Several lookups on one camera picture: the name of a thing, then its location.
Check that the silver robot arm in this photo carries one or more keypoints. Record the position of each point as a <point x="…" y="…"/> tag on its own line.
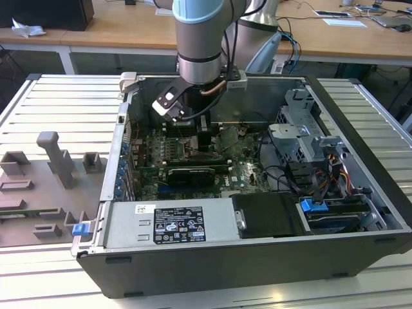
<point x="199" y="38"/>

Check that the black RAM slot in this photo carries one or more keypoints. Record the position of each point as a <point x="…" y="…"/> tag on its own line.
<point x="174" y="127"/>
<point x="175" y="133"/>
<point x="196" y="160"/>

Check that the CPU socket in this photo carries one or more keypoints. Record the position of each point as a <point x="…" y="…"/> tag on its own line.
<point x="186" y="141"/>

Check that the black graphics card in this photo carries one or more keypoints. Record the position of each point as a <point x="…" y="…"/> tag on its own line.
<point x="191" y="177"/>

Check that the green motherboard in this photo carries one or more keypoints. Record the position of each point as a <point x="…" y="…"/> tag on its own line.
<point x="244" y="174"/>

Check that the silver metal drive cage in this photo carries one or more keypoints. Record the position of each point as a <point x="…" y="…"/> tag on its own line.
<point x="289" y="135"/>

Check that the white grey label plate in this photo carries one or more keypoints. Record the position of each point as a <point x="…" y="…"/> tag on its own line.
<point x="164" y="12"/>

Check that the small black block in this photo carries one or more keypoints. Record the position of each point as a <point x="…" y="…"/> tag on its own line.
<point x="130" y="2"/>

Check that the grey power supply unit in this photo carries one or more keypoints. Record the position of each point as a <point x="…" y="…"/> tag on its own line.
<point x="128" y="225"/>

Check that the hard disk in blue carrier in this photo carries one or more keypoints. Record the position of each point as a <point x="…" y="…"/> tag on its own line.
<point x="313" y="206"/>

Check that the blue plastic latch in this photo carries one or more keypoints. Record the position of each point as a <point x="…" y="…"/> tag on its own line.
<point x="80" y="230"/>

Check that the black open PC case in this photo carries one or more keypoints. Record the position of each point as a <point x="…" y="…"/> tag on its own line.
<point x="225" y="273"/>

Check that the white paper sheet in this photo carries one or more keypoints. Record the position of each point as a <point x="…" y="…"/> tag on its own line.
<point x="344" y="22"/>

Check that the black box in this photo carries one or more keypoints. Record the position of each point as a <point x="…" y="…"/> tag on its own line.
<point x="48" y="14"/>

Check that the grey parts rack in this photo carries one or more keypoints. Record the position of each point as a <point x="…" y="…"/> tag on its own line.
<point x="32" y="193"/>

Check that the crumpled white paper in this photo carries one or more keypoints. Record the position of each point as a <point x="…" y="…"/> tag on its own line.
<point x="27" y="29"/>

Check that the green RAM stick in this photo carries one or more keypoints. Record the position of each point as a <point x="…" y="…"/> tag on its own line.
<point x="19" y="212"/>

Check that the grey laptop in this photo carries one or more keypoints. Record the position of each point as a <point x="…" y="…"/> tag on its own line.
<point x="391" y="21"/>

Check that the black computer mouse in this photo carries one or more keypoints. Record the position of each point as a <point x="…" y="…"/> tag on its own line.
<point x="402" y="28"/>

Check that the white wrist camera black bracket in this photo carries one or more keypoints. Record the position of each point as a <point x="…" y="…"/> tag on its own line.
<point x="167" y="103"/>

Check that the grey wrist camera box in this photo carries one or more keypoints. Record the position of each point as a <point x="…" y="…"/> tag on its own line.
<point x="237" y="84"/>

